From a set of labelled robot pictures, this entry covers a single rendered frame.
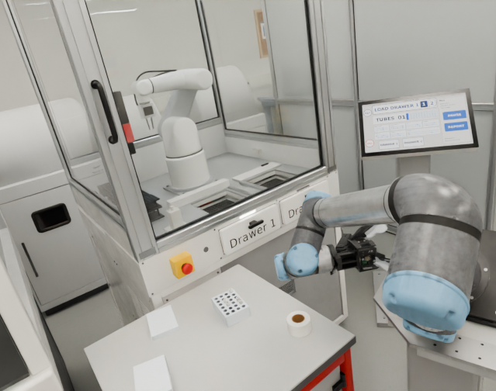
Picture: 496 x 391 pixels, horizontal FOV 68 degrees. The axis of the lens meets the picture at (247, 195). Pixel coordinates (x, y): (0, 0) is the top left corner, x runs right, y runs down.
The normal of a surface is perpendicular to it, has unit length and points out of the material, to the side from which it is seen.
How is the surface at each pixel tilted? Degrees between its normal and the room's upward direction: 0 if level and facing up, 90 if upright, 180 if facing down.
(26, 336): 90
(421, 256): 44
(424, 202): 36
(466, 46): 90
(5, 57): 90
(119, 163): 90
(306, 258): 54
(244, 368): 0
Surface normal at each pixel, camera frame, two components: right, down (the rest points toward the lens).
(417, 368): -0.58, 0.39
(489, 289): -0.53, -0.40
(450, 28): -0.82, 0.33
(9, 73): 0.55, 0.22
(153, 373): -0.17, -0.92
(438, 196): -0.38, -0.67
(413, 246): -0.74, -0.41
